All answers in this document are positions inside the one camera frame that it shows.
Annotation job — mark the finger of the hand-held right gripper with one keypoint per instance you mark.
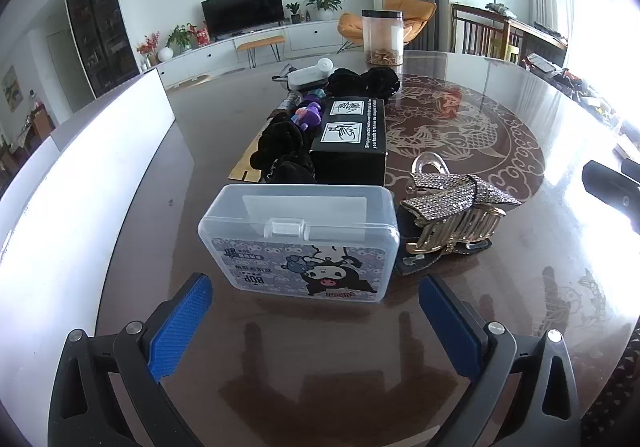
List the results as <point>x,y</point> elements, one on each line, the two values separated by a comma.
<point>612,189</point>

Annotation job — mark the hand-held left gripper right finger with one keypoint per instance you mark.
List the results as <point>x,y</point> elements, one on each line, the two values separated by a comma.
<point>450,327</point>

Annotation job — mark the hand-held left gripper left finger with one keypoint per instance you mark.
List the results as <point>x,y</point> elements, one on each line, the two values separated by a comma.
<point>180,322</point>

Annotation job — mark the rhinestone bow hair claw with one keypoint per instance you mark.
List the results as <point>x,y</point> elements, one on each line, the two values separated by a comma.
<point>450,207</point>

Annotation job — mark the clear plastic cartoon print box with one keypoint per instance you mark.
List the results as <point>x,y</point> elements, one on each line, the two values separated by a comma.
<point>300,227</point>

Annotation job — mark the large white box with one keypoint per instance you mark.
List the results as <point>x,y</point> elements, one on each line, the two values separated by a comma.
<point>75,207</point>

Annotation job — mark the black cardboard box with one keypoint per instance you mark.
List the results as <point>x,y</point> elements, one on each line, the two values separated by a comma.
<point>345,162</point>

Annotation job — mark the silver cream tube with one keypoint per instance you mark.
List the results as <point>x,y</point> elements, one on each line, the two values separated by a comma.
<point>290,103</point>

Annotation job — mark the purple plastic toy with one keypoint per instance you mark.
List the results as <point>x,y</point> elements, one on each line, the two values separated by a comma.
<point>312,112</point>

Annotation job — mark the white sunscreen bottle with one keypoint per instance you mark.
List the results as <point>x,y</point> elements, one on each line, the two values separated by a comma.
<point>310,76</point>

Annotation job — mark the black backing card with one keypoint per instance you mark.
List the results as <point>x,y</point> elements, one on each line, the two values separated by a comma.
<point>410,264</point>

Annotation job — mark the clear hair clip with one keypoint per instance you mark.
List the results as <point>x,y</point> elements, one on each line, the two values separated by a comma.
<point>430,162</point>

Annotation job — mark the tan cardboard sheet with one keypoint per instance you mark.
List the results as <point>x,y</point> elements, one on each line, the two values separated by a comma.
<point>245,167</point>

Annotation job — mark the dark wooden chair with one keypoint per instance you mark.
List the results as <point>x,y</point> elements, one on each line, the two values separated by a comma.
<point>475,29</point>

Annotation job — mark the dining table with chairs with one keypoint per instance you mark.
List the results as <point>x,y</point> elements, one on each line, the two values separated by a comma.
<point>30,132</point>

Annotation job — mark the orange lounge chair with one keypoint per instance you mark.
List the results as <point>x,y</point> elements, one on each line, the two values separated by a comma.
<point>417,14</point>

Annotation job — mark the white television cabinet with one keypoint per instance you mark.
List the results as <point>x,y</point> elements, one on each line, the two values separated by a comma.
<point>200,59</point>

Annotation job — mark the round white vase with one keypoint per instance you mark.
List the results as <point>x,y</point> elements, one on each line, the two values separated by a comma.
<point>165,54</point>

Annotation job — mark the clear jar with black lid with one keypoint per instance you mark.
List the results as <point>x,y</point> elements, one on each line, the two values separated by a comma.
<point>382,34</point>

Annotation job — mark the red flower arrangement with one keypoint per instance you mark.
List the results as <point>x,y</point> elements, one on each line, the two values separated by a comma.
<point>148,46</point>

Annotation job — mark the potted plant in green pot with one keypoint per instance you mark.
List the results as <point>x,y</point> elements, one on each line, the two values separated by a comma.
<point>180,38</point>

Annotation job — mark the red gift box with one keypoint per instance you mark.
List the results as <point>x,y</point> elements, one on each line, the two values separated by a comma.
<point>202,35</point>

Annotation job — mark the wooden bench with metal legs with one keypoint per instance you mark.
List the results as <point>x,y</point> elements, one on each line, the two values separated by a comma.
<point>260,41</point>

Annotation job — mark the dark glass display cabinet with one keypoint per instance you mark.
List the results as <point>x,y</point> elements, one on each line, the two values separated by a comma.
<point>100,27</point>

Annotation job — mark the black television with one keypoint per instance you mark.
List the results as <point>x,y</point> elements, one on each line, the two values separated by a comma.
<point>242,12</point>

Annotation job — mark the small potted green plant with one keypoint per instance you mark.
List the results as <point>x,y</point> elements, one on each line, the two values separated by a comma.
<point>294,12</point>

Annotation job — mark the large potted green plant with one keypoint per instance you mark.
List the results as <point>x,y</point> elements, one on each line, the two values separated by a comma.
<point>324,2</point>

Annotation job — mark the framed wall painting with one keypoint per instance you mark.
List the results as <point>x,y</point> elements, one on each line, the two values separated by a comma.
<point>11,89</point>

